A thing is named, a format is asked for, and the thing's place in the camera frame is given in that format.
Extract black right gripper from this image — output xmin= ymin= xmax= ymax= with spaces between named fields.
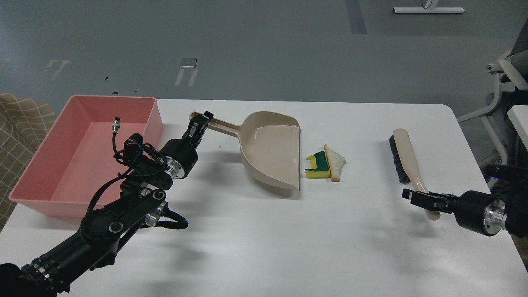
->
xmin=402 ymin=189 xmax=507 ymax=236

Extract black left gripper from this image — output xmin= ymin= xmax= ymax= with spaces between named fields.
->
xmin=160 ymin=111 xmax=214 ymax=179

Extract beige hand brush black bristles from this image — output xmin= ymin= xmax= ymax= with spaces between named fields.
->
xmin=389 ymin=128 xmax=441 ymax=221

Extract beige plastic dustpan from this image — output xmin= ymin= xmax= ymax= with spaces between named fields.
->
xmin=208 ymin=111 xmax=301 ymax=191

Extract white bread slice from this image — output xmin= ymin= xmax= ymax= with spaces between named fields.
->
xmin=323 ymin=144 xmax=347 ymax=182

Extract yellow green sponge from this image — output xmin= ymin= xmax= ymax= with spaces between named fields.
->
xmin=305 ymin=151 xmax=331 ymax=179

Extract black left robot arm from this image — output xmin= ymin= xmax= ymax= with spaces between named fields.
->
xmin=1 ymin=111 xmax=213 ymax=297

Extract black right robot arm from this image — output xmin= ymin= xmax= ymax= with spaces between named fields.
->
xmin=402 ymin=164 xmax=528 ymax=238

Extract pink plastic bin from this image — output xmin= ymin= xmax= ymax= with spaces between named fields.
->
xmin=8 ymin=95 xmax=163 ymax=218

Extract white office chair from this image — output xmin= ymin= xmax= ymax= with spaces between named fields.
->
xmin=457 ymin=22 xmax=528 ymax=164

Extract beige checkered cloth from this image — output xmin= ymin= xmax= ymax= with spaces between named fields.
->
xmin=0 ymin=92 xmax=55 ymax=228

